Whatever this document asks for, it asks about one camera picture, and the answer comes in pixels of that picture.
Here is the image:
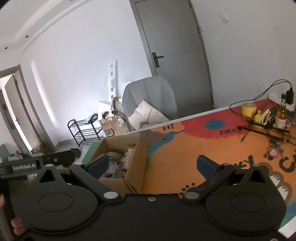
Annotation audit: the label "white power strip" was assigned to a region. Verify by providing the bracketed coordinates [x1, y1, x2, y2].
[268, 93, 295, 111]

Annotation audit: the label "yellow crumpled wrapper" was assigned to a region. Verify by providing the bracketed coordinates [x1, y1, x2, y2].
[254, 109, 271, 126]

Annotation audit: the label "colourful cat table mat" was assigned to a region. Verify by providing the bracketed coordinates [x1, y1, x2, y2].
[126, 108, 295, 238]

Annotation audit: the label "green snack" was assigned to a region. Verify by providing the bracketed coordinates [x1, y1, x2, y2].
[107, 152, 123, 162]

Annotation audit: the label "pink keychain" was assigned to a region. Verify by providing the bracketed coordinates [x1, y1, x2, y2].
[267, 142, 283, 158]

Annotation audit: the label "yellow tape roll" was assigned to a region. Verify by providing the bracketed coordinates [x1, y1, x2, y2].
[241, 102, 257, 119]

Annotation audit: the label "black wire stand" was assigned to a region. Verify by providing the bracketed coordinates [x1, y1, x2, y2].
[237, 120, 295, 146]

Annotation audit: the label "glass bottle amber liquid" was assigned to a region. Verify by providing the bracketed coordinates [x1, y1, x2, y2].
[275, 93, 287, 130]

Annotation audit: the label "SF cardboard box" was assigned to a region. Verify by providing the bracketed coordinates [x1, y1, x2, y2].
[99, 111, 131, 137]

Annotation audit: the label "grey door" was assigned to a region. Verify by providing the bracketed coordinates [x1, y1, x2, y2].
[130, 1, 214, 117]

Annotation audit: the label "person's left hand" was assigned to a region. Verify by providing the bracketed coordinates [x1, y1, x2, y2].
[0, 194, 26, 235]

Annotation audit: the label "open interior door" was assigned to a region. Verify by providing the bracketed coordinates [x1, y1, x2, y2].
[1, 65, 56, 154]

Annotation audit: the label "black shoes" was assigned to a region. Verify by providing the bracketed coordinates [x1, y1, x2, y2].
[70, 148, 82, 158]

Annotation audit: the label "white perforated board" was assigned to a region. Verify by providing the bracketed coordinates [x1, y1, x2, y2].
[100, 60, 118, 106]

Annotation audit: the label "black shoe rack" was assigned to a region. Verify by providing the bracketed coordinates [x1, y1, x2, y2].
[67, 113, 102, 147]

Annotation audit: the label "grey armchair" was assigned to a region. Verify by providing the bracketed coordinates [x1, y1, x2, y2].
[122, 76, 179, 120]

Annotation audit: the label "open cardboard box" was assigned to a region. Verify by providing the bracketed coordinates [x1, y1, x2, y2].
[89, 133, 147, 196]

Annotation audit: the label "dotted white cushion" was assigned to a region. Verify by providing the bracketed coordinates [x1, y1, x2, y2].
[128, 100, 169, 130]

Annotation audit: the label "orange cracker packet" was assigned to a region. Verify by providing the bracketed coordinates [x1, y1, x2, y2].
[120, 146, 135, 170]

